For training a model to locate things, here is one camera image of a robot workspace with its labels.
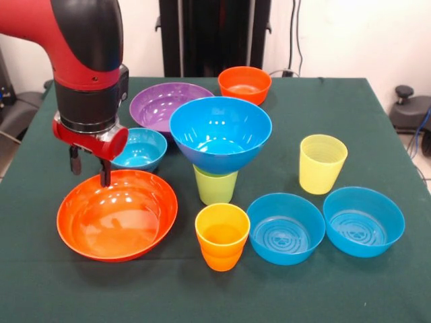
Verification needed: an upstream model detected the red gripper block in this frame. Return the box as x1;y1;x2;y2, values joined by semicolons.
52;119;129;188

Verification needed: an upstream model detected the large orange bowl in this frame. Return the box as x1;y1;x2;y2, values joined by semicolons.
56;169;178;262

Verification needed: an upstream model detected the large deep blue bowl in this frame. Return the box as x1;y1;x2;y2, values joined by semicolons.
168;96;273;175

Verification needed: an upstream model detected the small light blue bowl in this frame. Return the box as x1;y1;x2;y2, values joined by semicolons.
110;127;168;173

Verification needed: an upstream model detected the purple bowl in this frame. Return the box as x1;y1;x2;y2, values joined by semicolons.
129;82;216;141

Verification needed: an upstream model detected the black equipment box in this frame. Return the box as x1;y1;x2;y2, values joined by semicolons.
0;46;17;117

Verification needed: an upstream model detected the green cup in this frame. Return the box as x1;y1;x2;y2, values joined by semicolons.
193;164;239;206

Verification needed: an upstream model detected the orange cup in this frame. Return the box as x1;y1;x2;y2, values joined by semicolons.
195;203;251;272

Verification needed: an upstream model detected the small red-orange bowl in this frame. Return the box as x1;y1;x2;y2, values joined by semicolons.
217;66;273;106

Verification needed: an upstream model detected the dark green table cloth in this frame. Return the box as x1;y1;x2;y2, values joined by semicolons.
0;76;431;323

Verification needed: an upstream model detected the yellow cup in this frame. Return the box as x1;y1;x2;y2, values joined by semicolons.
299;134;349;195

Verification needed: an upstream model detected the grey cable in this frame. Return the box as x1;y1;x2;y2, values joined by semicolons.
0;129;22;145

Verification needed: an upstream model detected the black pedestal foot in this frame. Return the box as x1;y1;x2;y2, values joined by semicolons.
389;85;431;135
0;90;44;142

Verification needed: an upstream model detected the blue ring-patterned bowl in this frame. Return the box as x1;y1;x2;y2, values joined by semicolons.
246;192;327;266
323;186;406;259

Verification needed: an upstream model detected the blue cable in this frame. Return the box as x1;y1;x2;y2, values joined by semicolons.
409;106;431;159

